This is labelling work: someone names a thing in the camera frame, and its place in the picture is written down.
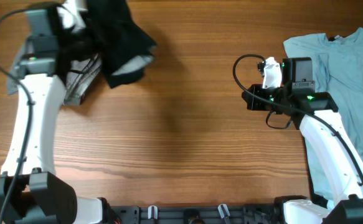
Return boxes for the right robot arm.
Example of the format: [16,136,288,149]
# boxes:
[241,56,363,223]

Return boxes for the folded grey trousers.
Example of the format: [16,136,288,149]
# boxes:
[6,40,101,106]

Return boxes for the black shorts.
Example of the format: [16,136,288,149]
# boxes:
[64,0,157,88]

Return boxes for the light blue t-shirt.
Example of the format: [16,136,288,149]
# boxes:
[283,27,363,200]

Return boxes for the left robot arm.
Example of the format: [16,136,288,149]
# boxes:
[0,1,110,223]

